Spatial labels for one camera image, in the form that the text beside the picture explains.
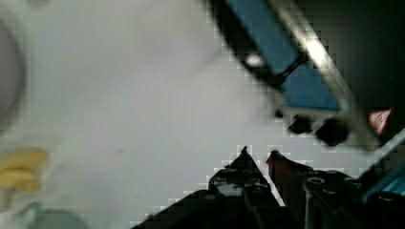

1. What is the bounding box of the black toaster oven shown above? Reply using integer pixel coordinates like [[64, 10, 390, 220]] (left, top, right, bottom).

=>
[[206, 0, 405, 151]]

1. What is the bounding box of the grey round plate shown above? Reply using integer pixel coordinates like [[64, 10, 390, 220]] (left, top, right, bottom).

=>
[[0, 20, 26, 133]]

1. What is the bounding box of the peeled toy banana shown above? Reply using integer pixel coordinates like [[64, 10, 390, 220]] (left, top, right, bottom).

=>
[[0, 148, 48, 192]]

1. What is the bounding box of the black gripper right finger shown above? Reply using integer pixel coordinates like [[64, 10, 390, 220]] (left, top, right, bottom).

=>
[[266, 151, 404, 229]]

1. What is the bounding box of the blue aluminium frame rail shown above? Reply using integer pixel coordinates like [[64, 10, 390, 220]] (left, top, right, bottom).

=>
[[359, 130, 405, 202]]

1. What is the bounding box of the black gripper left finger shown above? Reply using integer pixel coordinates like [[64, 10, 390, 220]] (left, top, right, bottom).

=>
[[132, 148, 282, 229]]

